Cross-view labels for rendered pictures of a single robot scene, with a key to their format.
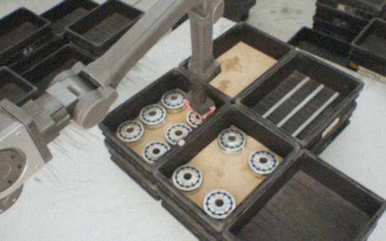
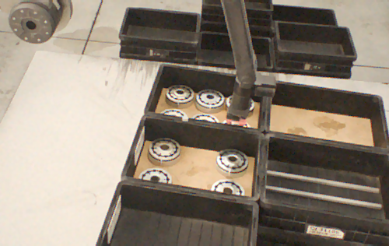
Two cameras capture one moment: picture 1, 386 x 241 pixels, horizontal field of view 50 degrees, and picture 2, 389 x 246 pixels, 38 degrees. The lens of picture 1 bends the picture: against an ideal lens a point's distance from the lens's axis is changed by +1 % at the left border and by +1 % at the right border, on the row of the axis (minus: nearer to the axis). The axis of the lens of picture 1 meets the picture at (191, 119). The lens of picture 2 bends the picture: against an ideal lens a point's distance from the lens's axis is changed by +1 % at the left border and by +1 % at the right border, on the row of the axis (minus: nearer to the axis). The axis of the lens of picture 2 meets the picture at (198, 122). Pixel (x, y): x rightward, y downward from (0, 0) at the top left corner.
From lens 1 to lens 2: 0.98 m
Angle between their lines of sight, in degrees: 33
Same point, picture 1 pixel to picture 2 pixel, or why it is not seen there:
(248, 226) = (153, 214)
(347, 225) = not seen: outside the picture
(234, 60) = (337, 125)
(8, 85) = (190, 32)
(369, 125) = not seen: outside the picture
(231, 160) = (212, 173)
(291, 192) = (215, 233)
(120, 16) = (340, 50)
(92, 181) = (130, 113)
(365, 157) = not seen: outside the picture
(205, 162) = (194, 157)
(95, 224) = (94, 135)
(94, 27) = (307, 42)
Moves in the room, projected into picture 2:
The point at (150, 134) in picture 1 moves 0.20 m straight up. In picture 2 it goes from (191, 110) to (196, 63)
